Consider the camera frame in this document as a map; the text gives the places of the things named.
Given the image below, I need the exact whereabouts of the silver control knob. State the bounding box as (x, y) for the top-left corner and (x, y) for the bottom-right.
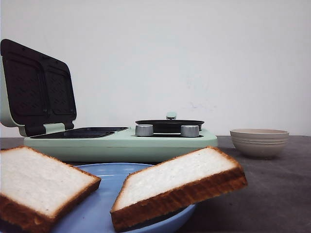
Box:
(135, 124), (154, 137)
(180, 125), (199, 137)

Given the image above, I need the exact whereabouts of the beige ribbed ceramic bowl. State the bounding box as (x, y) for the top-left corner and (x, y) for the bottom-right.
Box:
(230, 129), (289, 158)

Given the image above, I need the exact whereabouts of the white bread slice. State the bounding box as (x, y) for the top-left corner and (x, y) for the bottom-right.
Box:
(0, 146), (101, 233)
(110, 146), (247, 232)

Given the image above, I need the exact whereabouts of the left silver control knob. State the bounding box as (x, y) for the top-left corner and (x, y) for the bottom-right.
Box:
(135, 124), (154, 137)

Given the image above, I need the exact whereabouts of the right silver control knob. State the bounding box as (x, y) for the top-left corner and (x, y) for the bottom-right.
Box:
(180, 125), (199, 137)

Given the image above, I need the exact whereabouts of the mint green sandwich maker lid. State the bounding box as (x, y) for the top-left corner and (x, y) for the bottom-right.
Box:
(0, 39), (77, 136)

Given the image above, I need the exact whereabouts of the mint green breakfast maker base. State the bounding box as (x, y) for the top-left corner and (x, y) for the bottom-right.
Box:
(24, 127), (218, 162)

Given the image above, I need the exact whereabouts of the blue ceramic plate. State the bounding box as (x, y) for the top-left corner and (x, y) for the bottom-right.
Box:
(52, 163), (196, 233)

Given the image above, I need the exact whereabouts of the black round frying pan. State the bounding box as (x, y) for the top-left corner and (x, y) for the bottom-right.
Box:
(135, 112), (204, 133)

